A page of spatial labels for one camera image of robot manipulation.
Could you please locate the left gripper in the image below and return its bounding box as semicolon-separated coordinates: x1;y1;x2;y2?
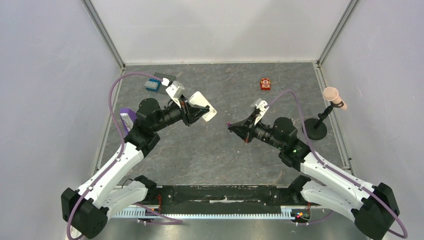
152;94;209;132

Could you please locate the white remote control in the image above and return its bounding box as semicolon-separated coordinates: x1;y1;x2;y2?
188;91;218;122

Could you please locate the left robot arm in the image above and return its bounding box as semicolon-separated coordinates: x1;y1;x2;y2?
61;91;217;240

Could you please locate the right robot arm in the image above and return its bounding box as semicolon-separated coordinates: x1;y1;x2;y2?
227;114;400;240

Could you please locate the grey lego baseplate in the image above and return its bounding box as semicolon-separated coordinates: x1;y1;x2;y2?
150;72;177;96

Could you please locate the red toy block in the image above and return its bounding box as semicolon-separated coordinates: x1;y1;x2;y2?
260;78;271;91

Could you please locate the blue lego brick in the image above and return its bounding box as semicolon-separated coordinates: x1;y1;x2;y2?
144;78;162;92

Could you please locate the purple stand with white device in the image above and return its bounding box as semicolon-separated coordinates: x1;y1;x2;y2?
119;108;137;135

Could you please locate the pink microphone on black stand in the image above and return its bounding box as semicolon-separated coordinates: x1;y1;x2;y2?
302;87;348;141

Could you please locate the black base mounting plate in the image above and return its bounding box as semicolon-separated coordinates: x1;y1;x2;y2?
140;175;310;215

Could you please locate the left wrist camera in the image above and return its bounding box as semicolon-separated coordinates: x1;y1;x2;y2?
161;77;185;108

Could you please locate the white slotted cable duct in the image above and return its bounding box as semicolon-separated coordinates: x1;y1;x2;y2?
112;206;295;220

